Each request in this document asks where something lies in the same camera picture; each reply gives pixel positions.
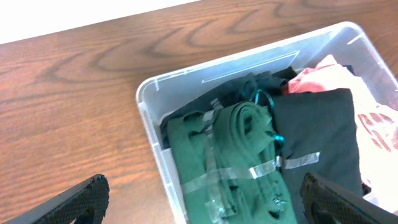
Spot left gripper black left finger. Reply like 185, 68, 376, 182
6, 174, 109, 224

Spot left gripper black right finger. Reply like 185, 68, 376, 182
300, 172, 397, 224

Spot clear plastic storage bin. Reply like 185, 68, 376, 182
136, 22, 397, 223

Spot pink garment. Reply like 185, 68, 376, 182
288, 55, 397, 213

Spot green garment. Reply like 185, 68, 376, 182
167, 90, 297, 223

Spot black garment with tape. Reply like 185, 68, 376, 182
274, 88, 363, 224

